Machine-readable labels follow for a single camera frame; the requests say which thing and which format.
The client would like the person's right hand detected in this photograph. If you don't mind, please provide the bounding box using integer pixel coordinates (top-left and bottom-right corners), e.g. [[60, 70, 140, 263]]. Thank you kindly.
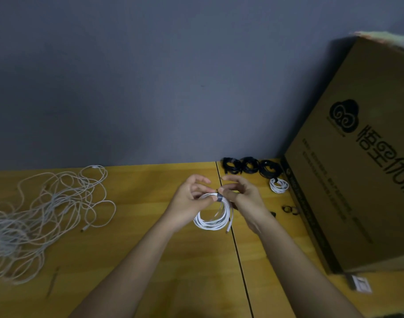
[[218, 173, 274, 235]]

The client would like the person's left hand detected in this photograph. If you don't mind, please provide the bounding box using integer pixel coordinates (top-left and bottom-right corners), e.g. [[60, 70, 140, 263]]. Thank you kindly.
[[160, 174, 218, 231]]

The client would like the single white cable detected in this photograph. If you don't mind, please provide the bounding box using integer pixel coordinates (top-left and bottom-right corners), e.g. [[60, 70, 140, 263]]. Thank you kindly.
[[193, 192, 235, 234], [269, 177, 290, 195]]

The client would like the group of black cable ties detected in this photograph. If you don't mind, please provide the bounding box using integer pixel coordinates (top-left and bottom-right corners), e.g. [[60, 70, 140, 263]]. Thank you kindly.
[[269, 205, 301, 218]]

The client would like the tangle of white cables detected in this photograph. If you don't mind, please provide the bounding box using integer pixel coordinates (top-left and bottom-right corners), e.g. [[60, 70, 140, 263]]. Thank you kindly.
[[0, 165, 117, 286]]

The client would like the person's left forearm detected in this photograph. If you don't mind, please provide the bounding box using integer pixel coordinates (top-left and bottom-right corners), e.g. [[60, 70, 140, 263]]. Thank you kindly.
[[69, 218, 184, 318]]

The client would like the person's right forearm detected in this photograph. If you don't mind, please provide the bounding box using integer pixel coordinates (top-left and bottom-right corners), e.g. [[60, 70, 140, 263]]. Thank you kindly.
[[254, 214, 365, 318]]

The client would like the cardboard box with black print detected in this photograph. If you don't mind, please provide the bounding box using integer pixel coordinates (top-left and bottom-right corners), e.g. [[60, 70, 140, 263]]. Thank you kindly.
[[283, 31, 404, 275]]

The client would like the small white packet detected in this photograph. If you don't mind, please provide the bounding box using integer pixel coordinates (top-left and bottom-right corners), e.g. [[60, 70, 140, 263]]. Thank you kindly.
[[351, 275, 374, 294]]

